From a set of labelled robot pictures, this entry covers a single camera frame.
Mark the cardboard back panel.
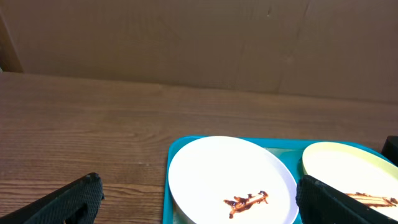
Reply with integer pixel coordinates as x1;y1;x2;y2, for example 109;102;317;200
1;0;397;103

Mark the teal plastic tray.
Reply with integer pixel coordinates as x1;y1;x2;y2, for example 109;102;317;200
163;136;390;223

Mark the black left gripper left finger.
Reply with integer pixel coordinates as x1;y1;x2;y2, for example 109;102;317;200
1;172;104;224

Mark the white plate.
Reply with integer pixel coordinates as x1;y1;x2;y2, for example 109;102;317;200
167;136;299;223

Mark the yellow-green plate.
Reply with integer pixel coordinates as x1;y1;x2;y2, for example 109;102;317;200
302;142;397;220

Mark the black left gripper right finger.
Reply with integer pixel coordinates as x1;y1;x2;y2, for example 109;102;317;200
295;175;397;224

